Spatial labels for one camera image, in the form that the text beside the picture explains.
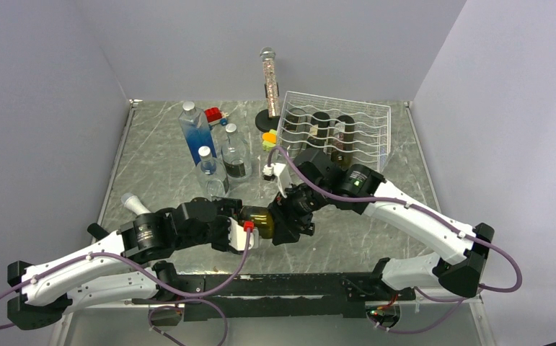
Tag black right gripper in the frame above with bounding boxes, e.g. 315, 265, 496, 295
268, 179, 330, 246

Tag clear round glass bottle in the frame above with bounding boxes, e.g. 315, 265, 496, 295
196, 146, 230, 199

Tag clear glass wine bottle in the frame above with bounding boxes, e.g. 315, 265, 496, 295
281, 107, 306, 159

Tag green wine bottle brown label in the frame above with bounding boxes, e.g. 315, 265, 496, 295
331, 115, 355, 169

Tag dark green wine bottle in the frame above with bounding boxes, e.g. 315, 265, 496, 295
306, 112, 330, 151

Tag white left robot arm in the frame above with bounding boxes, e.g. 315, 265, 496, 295
6, 198, 259, 330

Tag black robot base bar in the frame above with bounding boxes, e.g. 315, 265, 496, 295
131, 272, 417, 321

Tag clear bottle dark label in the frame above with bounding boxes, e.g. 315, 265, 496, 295
221, 123, 252, 181

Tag tall blue square bottle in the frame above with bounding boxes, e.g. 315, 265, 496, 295
178, 101, 217, 165

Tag yellow green toy blocks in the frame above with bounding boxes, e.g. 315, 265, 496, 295
261, 129, 277, 151

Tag red toy block car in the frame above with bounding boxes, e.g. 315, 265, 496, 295
204, 107, 228, 128

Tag black microphone stand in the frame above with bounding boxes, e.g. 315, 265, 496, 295
255, 83, 281, 133

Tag white handheld microphone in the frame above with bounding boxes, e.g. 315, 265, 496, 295
120, 192, 151, 216

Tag glitter microphone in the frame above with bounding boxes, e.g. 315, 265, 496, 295
260, 47, 281, 118

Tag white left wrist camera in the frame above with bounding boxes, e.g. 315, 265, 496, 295
228, 218, 260, 253

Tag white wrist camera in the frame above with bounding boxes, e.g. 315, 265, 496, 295
262, 163, 292, 198
228, 218, 260, 253

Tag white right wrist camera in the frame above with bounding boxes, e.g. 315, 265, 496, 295
262, 163, 292, 198

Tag white wire wine rack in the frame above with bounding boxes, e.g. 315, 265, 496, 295
277, 92, 392, 172

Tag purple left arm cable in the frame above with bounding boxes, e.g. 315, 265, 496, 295
0, 228, 254, 332

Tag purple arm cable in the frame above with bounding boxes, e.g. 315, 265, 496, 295
268, 145, 523, 293
0, 228, 254, 332

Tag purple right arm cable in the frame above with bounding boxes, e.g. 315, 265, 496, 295
268, 145, 523, 293

